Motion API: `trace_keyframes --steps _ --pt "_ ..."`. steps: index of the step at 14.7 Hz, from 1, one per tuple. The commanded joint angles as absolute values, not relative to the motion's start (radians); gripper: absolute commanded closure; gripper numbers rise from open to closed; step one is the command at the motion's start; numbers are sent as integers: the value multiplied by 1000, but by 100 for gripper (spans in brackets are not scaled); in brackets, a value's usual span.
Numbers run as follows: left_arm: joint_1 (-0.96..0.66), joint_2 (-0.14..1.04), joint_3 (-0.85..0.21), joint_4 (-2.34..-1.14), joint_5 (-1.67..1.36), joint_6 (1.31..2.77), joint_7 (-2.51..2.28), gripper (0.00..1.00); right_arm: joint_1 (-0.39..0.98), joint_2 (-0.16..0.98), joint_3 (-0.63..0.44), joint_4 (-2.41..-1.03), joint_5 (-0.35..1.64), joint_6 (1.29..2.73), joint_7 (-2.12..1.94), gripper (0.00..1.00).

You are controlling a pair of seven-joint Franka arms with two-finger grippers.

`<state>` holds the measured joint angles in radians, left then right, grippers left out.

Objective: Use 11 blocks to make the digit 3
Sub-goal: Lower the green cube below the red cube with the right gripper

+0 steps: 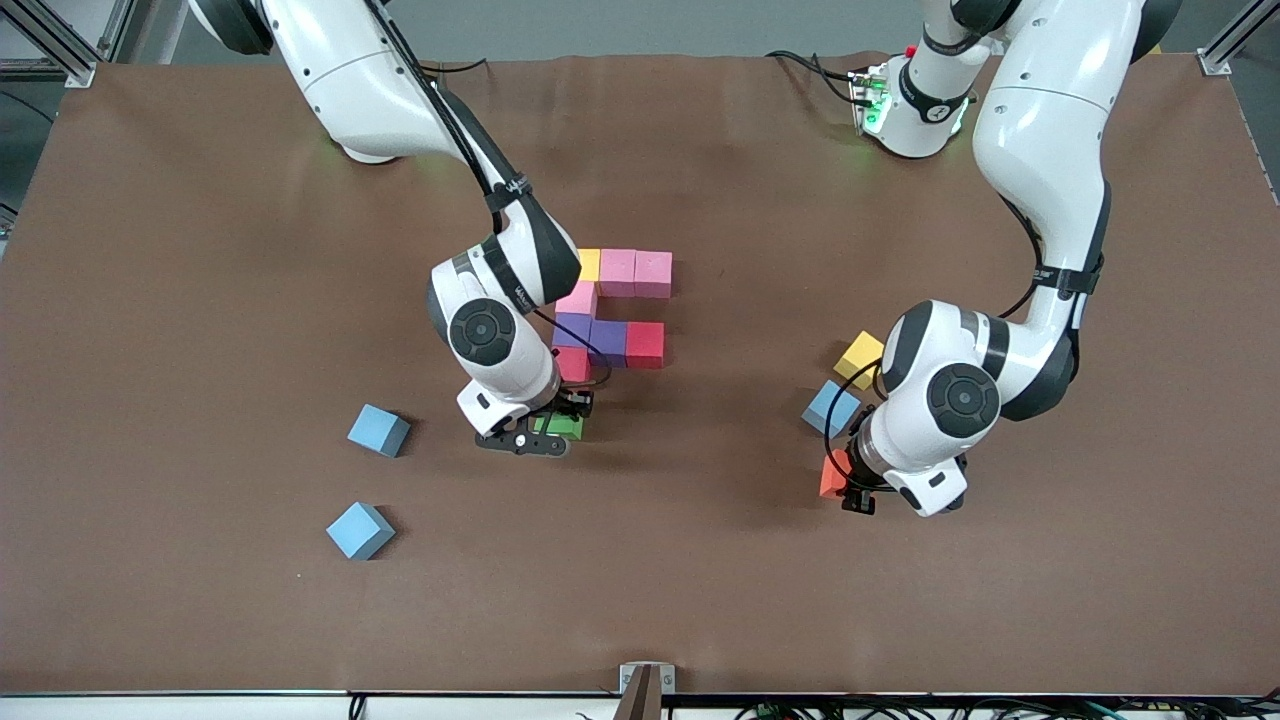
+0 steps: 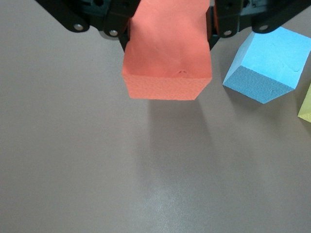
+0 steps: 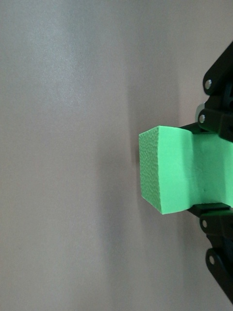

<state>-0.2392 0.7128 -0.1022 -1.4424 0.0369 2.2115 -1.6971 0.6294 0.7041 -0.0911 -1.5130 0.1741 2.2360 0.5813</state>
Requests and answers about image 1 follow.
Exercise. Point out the green foam cube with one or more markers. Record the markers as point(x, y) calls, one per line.
point(562, 428)

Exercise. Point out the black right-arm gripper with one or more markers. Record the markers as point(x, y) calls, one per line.
point(572, 402)

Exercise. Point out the yellow foam cube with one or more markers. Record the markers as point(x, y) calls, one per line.
point(591, 265)
point(858, 357)

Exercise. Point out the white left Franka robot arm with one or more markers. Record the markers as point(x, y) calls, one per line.
point(1040, 130)

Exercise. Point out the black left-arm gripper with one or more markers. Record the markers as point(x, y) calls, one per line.
point(857, 487)

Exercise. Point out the pink foam cube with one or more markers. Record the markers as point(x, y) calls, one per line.
point(582, 300)
point(617, 273)
point(653, 275)

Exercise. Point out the brown table cover sheet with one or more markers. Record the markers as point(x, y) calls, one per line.
point(640, 560)

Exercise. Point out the orange foam cube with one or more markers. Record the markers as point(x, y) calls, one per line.
point(831, 476)

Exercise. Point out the purple foam cube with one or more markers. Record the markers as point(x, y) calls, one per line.
point(572, 330)
point(607, 342)

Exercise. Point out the white table edge rail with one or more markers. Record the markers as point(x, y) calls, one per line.
point(200, 708)

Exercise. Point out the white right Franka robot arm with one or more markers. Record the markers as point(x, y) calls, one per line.
point(360, 80)

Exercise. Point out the red foam cube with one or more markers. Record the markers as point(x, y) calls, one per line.
point(645, 345)
point(574, 362)

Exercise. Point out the blue foam cube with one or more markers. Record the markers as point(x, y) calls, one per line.
point(378, 430)
point(358, 530)
point(828, 408)

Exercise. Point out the aluminium frame post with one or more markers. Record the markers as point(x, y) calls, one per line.
point(1213, 62)
point(80, 75)

